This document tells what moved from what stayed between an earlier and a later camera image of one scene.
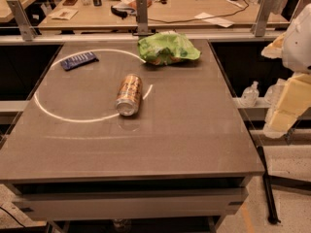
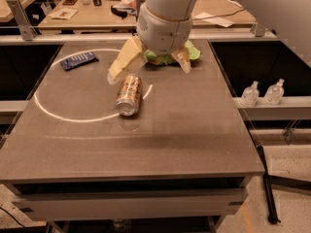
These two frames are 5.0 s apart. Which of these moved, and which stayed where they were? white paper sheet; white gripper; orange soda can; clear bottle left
Moved: white gripper
Stayed: orange soda can; clear bottle left; white paper sheet
